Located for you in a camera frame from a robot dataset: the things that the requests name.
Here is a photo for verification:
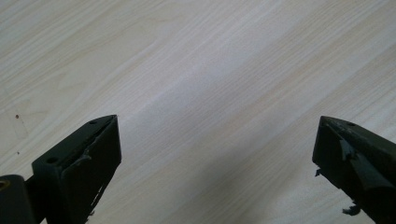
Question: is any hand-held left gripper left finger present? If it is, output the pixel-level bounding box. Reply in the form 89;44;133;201
25;114;122;224

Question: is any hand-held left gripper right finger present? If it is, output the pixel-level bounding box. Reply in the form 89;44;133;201
311;115;396;224

